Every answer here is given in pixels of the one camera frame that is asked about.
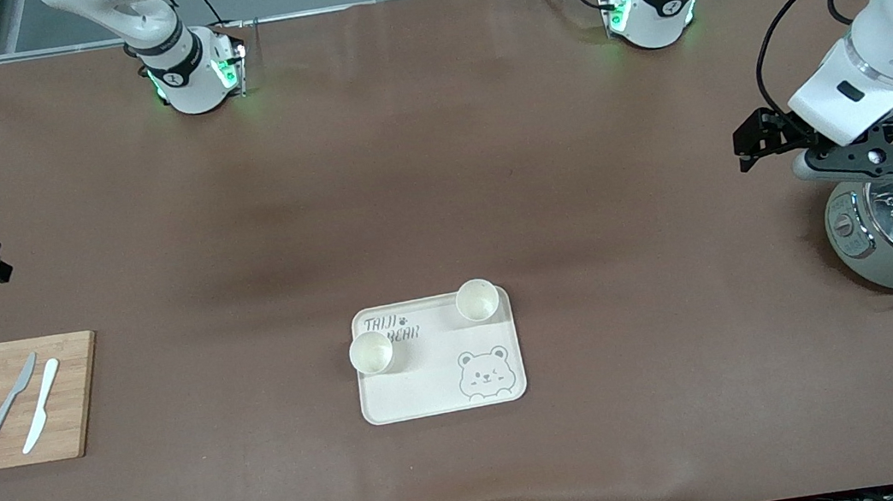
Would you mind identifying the white plastic cup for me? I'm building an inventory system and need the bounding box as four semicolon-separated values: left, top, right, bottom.
346;328;396;379
452;275;504;325

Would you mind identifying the cream bear print tray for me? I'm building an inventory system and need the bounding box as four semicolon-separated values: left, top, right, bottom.
347;283;531;427

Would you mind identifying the grey plastic knife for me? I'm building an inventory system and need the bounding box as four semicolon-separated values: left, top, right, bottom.
0;352;48;443

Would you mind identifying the white plastic knife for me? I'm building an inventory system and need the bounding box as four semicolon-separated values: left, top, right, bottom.
10;357;71;456

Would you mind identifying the bamboo cutting board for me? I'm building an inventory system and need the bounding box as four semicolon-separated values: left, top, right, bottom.
0;329;112;470

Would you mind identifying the brown table cover mat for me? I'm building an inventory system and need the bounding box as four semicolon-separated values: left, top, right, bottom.
0;0;893;501

